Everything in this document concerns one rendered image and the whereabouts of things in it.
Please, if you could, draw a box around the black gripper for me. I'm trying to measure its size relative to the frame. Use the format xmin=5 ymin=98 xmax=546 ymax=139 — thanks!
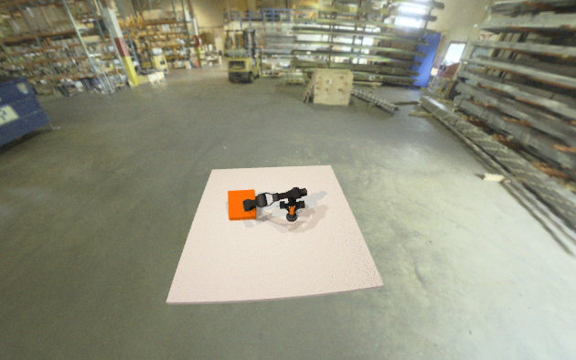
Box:
xmin=280 ymin=199 xmax=305 ymax=213

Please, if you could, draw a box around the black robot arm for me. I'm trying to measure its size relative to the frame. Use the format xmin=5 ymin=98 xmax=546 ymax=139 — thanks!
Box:
xmin=241 ymin=187 xmax=307 ymax=212

